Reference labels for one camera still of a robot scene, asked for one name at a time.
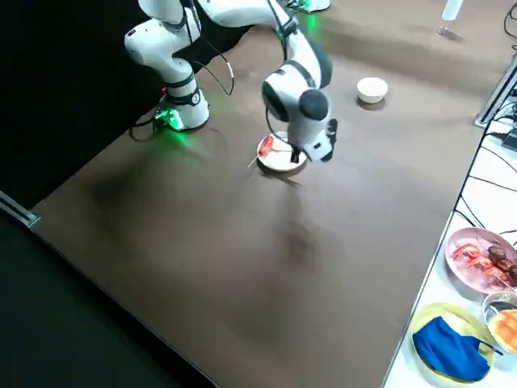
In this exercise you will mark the clear glass bowl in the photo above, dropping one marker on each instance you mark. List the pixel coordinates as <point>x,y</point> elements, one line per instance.
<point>497,301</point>

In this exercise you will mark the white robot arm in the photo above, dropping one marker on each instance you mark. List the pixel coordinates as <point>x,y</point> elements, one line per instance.
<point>319,4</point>
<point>299,52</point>

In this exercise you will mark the pink plate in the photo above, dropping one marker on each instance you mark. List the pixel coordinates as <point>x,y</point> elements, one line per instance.
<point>468,271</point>

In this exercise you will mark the aluminium profile post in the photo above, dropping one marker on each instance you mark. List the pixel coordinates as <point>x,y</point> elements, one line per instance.
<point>500,91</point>

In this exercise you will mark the dark meatball skewer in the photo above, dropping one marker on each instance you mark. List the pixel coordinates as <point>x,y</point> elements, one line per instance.
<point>498,254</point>

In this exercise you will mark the blue cloth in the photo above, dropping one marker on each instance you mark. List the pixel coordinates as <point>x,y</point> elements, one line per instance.
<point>448,347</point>

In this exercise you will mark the red sausage on skewer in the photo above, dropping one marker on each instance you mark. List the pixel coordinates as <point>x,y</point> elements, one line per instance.
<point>267,144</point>

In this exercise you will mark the white round plate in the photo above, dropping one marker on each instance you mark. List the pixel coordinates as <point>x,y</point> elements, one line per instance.
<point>278,161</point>

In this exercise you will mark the small white bowl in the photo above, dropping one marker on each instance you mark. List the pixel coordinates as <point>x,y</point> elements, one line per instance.
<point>372,91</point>

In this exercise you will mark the aluminium profile rail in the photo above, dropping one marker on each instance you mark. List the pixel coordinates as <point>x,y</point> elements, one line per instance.
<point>20,212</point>

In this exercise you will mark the red shrimp skewer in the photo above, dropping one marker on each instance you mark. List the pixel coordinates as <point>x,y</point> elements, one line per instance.
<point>472,258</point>

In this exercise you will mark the yellow plate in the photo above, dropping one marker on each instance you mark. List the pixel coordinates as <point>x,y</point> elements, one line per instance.
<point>428,311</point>

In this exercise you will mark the orange bread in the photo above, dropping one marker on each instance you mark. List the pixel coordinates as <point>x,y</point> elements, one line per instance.
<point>507,327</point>

